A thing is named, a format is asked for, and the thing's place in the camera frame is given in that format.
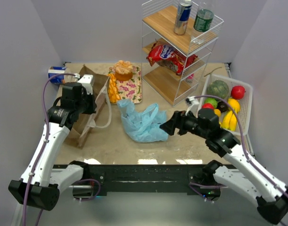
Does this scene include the brown paper grocery bag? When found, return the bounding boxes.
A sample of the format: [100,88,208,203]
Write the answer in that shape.
[67,64,112,148]

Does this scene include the blue plastic bag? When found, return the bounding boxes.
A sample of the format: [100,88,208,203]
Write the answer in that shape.
[117,99,168,143]

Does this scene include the red snack packet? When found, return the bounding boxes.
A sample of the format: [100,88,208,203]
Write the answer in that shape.
[146,41,197,76]

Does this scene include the green label plastic bottle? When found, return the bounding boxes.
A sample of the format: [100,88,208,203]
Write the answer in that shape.
[193,0,215,32]

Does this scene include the blue silver energy drink can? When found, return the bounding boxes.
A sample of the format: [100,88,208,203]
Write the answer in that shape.
[173,0,192,35]

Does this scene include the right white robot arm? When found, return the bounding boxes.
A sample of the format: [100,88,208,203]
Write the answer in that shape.
[160,109,288,225]

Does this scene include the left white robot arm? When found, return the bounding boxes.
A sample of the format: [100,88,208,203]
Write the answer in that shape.
[8,82,96,211]

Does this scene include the red tomato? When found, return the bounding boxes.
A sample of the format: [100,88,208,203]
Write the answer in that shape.
[202,103,214,110]

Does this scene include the small orange fruit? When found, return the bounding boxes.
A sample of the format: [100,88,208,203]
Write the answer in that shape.
[214,109,221,117]

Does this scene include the green lime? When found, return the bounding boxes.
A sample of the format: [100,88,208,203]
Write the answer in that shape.
[204,97,218,108]

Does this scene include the dark avocado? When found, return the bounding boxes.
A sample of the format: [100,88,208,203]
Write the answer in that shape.
[216,101,229,113]

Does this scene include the yellow banana bunch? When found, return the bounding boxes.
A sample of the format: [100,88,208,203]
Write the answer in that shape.
[222,111,237,131]

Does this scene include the blue white paper roll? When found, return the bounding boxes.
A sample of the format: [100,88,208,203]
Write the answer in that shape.
[48,66,66,85]

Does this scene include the green melon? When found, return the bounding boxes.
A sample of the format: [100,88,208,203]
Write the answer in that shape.
[206,80,229,99]

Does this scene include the yellow lemon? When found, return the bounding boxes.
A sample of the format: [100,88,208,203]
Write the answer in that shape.
[228,98,241,113]

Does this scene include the floral pattern tray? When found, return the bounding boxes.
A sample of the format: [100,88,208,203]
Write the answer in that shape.
[109,66,142,104]

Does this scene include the peeled orange on cup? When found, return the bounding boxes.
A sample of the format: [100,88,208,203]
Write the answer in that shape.
[114,60,133,81]

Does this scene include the white plastic fruit basket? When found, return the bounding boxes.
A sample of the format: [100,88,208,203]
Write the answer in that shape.
[202,74,253,136]

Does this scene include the red apple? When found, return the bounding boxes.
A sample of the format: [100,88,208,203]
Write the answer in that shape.
[231,86,246,100]

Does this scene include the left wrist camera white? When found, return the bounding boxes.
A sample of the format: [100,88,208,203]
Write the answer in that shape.
[77,74,94,95]

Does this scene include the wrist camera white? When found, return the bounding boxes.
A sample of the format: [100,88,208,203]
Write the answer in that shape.
[77,74,94,95]
[185,96,199,107]

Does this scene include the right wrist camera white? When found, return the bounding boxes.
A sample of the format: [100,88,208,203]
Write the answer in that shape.
[185,96,199,107]

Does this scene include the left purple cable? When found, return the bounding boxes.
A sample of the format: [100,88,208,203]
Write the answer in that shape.
[14,73,81,226]

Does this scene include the purple cable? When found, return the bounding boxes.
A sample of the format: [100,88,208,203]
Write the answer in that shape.
[186,95,288,204]
[14,73,81,226]

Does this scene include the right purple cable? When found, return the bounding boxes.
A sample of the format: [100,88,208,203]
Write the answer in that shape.
[186,95,288,204]

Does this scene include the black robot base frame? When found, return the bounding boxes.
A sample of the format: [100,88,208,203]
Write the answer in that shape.
[50,163,238,197]

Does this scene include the white wire wooden shelf rack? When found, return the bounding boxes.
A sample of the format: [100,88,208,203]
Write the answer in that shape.
[141,0,224,106]

